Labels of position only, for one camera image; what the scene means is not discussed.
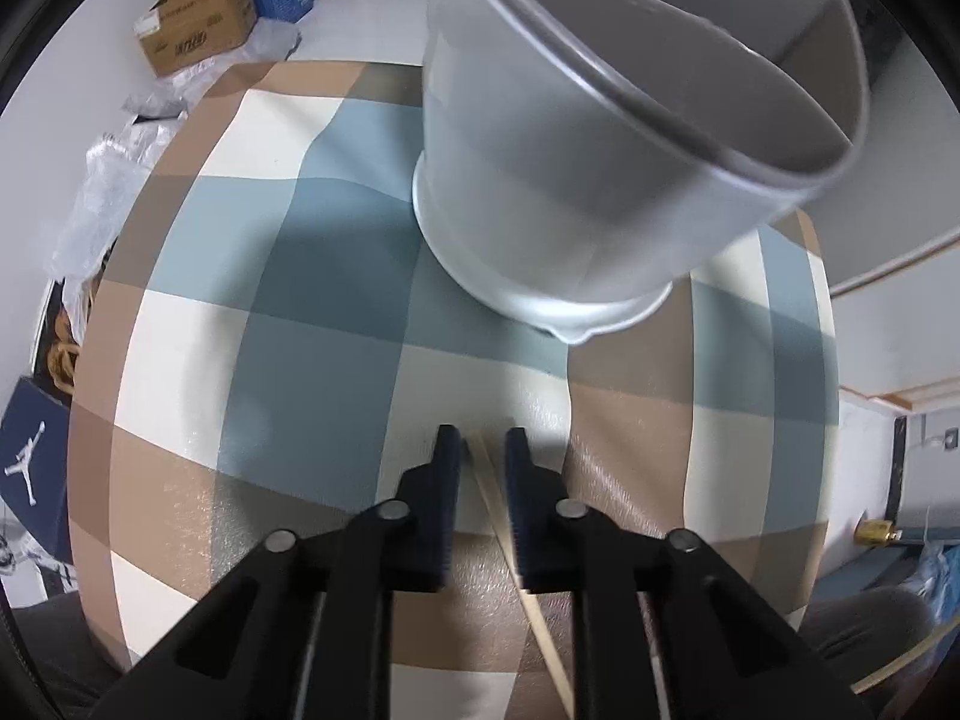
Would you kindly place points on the white oval utensil holder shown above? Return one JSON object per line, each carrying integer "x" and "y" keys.
{"x": 562, "y": 202}

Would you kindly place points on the brown cardboard box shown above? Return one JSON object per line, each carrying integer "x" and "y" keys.
{"x": 199, "y": 22}

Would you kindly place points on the brown shoes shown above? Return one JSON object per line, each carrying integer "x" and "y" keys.
{"x": 64, "y": 360}

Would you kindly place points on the small brass object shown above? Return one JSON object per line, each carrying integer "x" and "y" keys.
{"x": 877, "y": 531}

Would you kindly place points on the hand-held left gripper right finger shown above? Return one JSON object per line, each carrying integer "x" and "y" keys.
{"x": 525, "y": 510}

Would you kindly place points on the blue plastic bag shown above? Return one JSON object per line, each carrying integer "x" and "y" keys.
{"x": 941, "y": 570}

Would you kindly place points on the person's right leg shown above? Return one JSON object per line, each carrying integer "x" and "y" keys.
{"x": 870, "y": 637}

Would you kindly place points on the wooden chopstick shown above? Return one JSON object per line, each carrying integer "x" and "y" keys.
{"x": 487, "y": 484}

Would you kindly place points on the clear plastic bags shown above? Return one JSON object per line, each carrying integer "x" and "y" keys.
{"x": 97, "y": 202}

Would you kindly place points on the dark blue shoe box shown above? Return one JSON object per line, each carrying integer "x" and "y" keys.
{"x": 34, "y": 465}

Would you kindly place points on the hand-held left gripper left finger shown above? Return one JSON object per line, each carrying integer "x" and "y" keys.
{"x": 442, "y": 495}

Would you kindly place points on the checkered tablecloth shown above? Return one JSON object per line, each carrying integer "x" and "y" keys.
{"x": 300, "y": 315}

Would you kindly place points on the grey mailer bags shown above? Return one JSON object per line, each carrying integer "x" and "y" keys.
{"x": 195, "y": 82}

